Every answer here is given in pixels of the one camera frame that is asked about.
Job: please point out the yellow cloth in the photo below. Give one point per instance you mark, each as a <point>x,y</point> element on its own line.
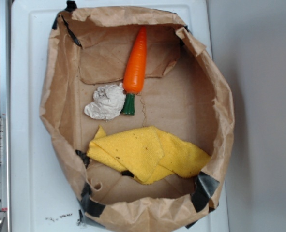
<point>148,153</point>

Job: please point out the crumpled white paper ball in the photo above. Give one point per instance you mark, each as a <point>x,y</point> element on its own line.
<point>107,102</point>

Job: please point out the orange plastic carrot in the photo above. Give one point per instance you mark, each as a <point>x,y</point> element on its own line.
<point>134,76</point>

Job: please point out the brown paper bag tray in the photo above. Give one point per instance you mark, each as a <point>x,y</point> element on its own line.
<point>184,94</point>

